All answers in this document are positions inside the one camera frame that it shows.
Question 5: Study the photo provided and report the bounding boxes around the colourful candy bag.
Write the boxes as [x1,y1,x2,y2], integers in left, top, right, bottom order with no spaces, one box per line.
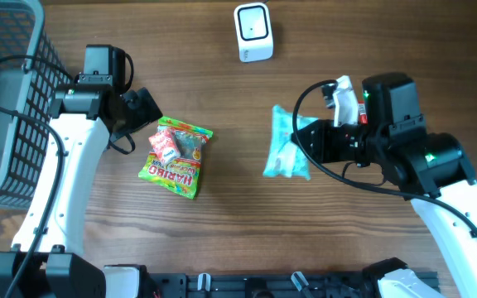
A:
[138,116,213,199]

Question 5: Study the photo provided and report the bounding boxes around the white barcode scanner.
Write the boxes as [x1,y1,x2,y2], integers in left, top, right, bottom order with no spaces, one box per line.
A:
[234,2,274,63]

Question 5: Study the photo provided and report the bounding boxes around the red snack packet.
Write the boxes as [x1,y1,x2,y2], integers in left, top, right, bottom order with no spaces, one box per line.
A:
[358,103,368,124]

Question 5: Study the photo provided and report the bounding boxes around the small red candy packet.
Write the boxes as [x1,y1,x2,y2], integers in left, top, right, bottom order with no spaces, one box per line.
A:
[148,127,181,166]

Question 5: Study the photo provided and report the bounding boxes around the teal snack pouch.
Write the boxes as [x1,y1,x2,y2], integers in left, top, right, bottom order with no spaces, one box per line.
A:
[263,105,311,180]

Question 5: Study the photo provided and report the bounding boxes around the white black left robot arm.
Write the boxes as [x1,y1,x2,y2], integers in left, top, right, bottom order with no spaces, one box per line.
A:
[0,84,162,297]

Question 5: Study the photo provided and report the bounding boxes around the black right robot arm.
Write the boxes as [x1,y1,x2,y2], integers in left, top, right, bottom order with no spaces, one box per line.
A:
[291,72,477,297]

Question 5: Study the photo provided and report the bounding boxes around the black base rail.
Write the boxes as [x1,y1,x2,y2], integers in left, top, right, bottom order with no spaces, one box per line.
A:
[71,271,441,298]

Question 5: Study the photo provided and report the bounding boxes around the dark grey plastic basket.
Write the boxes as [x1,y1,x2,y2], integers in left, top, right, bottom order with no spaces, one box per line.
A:
[0,1,69,209]

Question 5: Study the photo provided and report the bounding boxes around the black right camera cable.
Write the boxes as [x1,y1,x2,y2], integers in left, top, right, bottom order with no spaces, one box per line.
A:
[291,79,477,282]

